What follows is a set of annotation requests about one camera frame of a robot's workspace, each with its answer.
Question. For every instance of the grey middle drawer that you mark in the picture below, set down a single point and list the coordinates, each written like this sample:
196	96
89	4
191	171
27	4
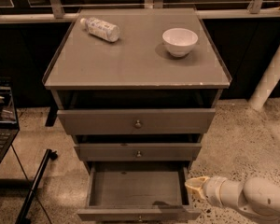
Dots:
138	151

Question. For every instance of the black metal stand bar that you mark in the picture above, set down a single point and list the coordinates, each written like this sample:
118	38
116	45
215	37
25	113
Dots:
49	155

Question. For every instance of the grey drawer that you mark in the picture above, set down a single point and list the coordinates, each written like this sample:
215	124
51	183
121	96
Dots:
136	121
138	151
138	191

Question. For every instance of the metal window railing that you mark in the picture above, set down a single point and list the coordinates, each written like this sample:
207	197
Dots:
140	3

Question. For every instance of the grey top drawer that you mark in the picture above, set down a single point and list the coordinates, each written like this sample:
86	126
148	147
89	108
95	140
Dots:
136	121

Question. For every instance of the white ceramic bowl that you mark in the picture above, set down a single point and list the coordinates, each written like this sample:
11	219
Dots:
179	42

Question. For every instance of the black laptop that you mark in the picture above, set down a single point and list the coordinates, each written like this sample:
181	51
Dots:
9	123

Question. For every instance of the white diagonal pole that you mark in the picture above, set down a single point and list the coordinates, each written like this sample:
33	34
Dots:
267	83

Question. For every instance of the grey drawer cabinet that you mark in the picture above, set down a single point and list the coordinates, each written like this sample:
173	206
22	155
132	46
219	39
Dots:
136	72

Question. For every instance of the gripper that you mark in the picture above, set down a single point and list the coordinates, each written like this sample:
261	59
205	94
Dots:
213	188

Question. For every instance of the grey bottom drawer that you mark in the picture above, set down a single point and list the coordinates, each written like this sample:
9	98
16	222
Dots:
138	191

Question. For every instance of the clear plastic water bottle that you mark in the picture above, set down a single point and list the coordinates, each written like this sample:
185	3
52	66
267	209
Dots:
102	29

